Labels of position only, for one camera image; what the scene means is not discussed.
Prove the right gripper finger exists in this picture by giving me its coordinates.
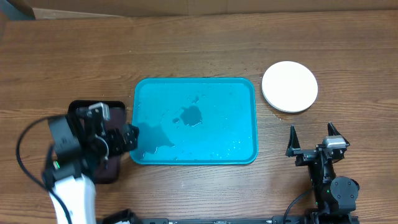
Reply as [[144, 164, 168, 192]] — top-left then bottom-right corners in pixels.
[[328, 122, 349, 145], [287, 125, 300, 150]]

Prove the white plate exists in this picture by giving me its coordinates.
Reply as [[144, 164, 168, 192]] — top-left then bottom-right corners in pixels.
[[261, 61, 318, 113]]

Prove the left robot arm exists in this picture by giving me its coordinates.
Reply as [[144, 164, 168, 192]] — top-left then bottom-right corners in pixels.
[[42, 103, 139, 223]]

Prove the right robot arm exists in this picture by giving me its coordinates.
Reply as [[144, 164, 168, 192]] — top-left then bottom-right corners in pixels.
[[282, 123, 360, 223]]

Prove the black rectangular tray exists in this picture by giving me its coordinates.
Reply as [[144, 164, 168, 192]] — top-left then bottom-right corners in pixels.
[[68, 100, 126, 184]]

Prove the teal plastic tray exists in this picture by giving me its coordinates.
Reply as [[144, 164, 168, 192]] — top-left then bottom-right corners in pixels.
[[130, 78, 259, 166]]

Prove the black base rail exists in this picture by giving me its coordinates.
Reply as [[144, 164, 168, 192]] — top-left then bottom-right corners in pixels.
[[136, 215, 360, 224]]

